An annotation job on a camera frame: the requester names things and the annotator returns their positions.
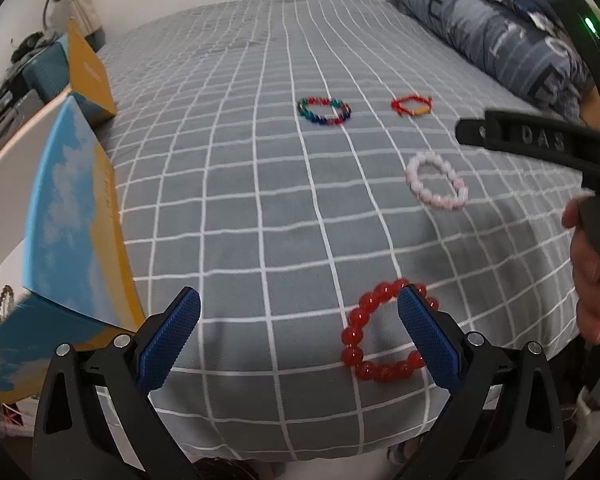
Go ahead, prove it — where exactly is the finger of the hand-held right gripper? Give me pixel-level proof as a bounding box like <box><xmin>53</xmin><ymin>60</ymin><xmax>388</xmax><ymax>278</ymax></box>
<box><xmin>455</xmin><ymin>107</ymin><xmax>578</xmax><ymax>166</ymax></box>

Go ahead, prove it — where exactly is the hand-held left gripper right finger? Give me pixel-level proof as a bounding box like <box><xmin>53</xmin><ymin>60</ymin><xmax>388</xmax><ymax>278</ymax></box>
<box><xmin>397</xmin><ymin>284</ymin><xmax>566</xmax><ymax>480</ymax></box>

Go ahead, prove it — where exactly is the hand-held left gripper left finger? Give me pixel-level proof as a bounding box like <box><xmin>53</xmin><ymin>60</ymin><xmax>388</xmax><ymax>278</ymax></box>
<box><xmin>32</xmin><ymin>286</ymin><xmax>202</xmax><ymax>480</ymax></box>

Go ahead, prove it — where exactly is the red bead bracelet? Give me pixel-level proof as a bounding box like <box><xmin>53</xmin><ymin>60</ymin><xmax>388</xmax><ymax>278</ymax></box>
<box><xmin>341</xmin><ymin>278</ymin><xmax>441</xmax><ymax>385</ymax></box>

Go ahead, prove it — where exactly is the blue and yellow cardboard box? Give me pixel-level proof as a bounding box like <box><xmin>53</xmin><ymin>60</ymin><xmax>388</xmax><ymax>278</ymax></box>
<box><xmin>0</xmin><ymin>17</ymin><xmax>147</xmax><ymax>406</ymax></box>

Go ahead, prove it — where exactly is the brown and green bead bracelet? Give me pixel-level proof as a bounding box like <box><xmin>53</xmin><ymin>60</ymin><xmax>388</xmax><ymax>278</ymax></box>
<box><xmin>0</xmin><ymin>284</ymin><xmax>16</xmax><ymax>323</ymax></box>

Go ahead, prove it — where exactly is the person's right hand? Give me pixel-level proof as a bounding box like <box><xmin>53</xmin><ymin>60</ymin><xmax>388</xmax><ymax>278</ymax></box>
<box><xmin>562</xmin><ymin>197</ymin><xmax>600</xmax><ymax>346</ymax></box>

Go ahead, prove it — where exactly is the folded blue patterned quilt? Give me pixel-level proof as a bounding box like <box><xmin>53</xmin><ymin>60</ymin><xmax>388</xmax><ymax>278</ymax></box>
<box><xmin>384</xmin><ymin>0</ymin><xmax>596</xmax><ymax>116</ymax></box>

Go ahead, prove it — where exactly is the bed with grey checked sheet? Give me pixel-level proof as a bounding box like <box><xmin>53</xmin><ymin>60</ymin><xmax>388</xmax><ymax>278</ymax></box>
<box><xmin>80</xmin><ymin>0</ymin><xmax>596</xmax><ymax>461</ymax></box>

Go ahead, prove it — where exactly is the grey metal tube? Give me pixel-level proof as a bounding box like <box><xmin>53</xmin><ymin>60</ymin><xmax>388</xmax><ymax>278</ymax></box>
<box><xmin>572</xmin><ymin>330</ymin><xmax>600</xmax><ymax>466</ymax></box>

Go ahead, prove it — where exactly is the grey radio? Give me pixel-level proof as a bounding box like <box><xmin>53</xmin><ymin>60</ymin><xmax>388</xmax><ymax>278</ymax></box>
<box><xmin>0</xmin><ymin>77</ymin><xmax>36</xmax><ymax>161</ymax></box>

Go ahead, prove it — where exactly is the teal bag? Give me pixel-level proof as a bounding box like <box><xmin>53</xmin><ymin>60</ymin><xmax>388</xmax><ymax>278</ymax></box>
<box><xmin>22</xmin><ymin>42</ymin><xmax>76</xmax><ymax>98</ymax></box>

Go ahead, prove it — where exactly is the black device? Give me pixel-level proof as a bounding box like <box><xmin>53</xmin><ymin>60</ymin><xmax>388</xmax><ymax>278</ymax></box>
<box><xmin>10</xmin><ymin>32</ymin><xmax>48</xmax><ymax>61</ymax></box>

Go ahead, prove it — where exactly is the pink bead bracelet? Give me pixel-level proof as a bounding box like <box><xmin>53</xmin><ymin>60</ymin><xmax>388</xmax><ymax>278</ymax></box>
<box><xmin>405</xmin><ymin>151</ymin><xmax>470</xmax><ymax>211</ymax></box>

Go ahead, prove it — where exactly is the small red string bracelet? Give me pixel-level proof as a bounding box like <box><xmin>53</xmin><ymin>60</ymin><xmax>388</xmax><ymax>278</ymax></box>
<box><xmin>391</xmin><ymin>94</ymin><xmax>436</xmax><ymax>117</ymax></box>

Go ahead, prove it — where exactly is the multicoloured bead bracelet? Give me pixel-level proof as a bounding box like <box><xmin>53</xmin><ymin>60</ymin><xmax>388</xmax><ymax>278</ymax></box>
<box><xmin>297</xmin><ymin>96</ymin><xmax>353</xmax><ymax>128</ymax></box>

